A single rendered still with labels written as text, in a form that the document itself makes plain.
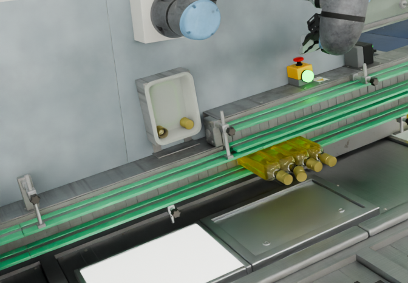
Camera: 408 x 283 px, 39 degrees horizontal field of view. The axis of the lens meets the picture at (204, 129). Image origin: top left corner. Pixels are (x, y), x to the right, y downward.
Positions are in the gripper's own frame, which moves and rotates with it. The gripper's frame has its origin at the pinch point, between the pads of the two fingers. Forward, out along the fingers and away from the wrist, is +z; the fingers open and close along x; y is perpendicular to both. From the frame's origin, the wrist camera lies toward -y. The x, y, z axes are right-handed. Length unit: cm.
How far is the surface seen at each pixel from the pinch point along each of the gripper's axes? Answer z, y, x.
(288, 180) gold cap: 4, -54, 16
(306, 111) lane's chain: 9.0, -19.3, -4.4
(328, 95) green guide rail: -1.5, -18.3, -6.1
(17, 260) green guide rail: 49, -71, 86
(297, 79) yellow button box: 5.8, -7.8, -0.5
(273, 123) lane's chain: 14.3, -24.5, 8.0
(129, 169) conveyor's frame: 39, -40, 54
